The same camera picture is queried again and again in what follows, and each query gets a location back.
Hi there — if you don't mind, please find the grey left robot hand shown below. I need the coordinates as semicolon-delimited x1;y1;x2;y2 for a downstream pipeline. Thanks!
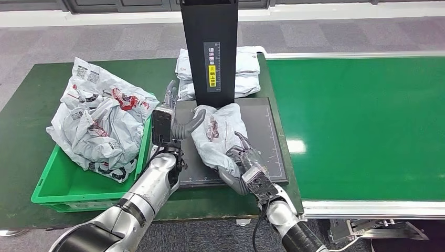
163;80;207;141

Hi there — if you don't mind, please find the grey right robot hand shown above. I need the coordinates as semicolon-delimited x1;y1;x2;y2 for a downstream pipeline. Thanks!
217;131;268;196

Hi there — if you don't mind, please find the white red-stained parcel bag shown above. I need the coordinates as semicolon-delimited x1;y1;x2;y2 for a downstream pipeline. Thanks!
191;102;249;175

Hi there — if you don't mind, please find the white black-striped parcel bag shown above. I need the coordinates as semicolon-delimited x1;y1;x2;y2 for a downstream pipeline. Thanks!
46;98;144;172

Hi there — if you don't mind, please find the large white printed parcel bag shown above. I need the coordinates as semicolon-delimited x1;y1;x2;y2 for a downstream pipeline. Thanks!
60;57;160;183

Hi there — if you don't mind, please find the flat white stacked parcel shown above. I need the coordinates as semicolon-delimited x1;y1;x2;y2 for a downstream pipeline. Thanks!
175;46;261;81
176;75;261;102

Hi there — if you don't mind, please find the green conveyor belt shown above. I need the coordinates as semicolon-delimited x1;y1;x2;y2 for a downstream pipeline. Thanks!
266;57;445;202

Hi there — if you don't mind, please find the black scanner platform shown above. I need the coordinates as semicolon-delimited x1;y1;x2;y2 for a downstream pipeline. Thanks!
175;97;290;190

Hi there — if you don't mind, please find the grey yellow ruler label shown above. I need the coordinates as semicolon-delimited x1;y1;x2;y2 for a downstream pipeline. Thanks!
204;41;221;93

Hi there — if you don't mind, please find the black scanner column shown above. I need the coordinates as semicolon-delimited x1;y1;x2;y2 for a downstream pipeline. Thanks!
179;0;239;109

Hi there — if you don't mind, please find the green plastic crate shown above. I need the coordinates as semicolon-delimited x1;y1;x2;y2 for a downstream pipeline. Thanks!
30;114;154;214

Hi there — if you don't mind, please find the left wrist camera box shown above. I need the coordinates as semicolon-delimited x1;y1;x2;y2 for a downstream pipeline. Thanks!
151;106;174;146

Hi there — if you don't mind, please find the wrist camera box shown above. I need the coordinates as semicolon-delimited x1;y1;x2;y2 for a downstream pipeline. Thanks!
151;106;174;146
241;163;279;205

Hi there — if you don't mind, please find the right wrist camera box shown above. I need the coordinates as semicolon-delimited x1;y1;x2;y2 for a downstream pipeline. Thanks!
241;163;279;205

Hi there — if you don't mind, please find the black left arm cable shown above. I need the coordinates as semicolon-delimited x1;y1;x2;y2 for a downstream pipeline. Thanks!
144;144;164;171

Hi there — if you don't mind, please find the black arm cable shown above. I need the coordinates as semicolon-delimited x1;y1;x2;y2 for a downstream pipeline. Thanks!
252;202;272;252
144;144;164;171

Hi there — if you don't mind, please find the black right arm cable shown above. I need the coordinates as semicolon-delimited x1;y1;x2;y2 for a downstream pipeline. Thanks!
252;202;272;252

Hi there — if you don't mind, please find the aluminium conveyor frame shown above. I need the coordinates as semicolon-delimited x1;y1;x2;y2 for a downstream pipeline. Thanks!
264;51;445;240

